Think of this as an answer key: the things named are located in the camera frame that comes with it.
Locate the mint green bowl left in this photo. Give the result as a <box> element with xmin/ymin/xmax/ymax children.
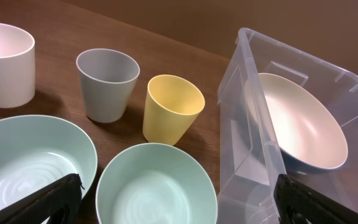
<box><xmin>0</xmin><ymin>114</ymin><xmax>98</xmax><ymax>210</ymax></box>

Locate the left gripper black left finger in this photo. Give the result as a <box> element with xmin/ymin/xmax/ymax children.
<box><xmin>0</xmin><ymin>174</ymin><xmax>83</xmax><ymax>224</ymax></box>

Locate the mint green bowl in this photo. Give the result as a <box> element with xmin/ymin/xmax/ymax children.
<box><xmin>95</xmin><ymin>143</ymin><xmax>218</xmax><ymax>224</ymax></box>
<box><xmin>0</xmin><ymin>114</ymin><xmax>98</xmax><ymax>210</ymax></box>

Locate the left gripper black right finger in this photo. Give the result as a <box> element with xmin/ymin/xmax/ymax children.
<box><xmin>273</xmin><ymin>174</ymin><xmax>358</xmax><ymax>224</ymax></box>

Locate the mint green bowl right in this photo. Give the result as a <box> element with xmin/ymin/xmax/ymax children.
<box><xmin>95</xmin><ymin>143</ymin><xmax>218</xmax><ymax>224</ymax></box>

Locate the beige plate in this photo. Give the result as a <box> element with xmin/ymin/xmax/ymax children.
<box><xmin>259</xmin><ymin>73</ymin><xmax>349</xmax><ymax>170</ymax></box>

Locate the grey cup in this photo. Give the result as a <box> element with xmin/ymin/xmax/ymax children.
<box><xmin>76</xmin><ymin>49</ymin><xmax>140</xmax><ymax>123</ymax></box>

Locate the pale green cup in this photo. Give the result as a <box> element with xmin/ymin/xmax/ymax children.
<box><xmin>0</xmin><ymin>23</ymin><xmax>35</xmax><ymax>108</ymax></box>

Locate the yellow cup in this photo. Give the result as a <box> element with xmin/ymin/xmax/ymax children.
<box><xmin>142</xmin><ymin>75</ymin><xmax>205</xmax><ymax>146</ymax></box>

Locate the clear plastic storage container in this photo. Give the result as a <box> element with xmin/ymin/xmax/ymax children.
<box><xmin>218</xmin><ymin>28</ymin><xmax>358</xmax><ymax>223</ymax></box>

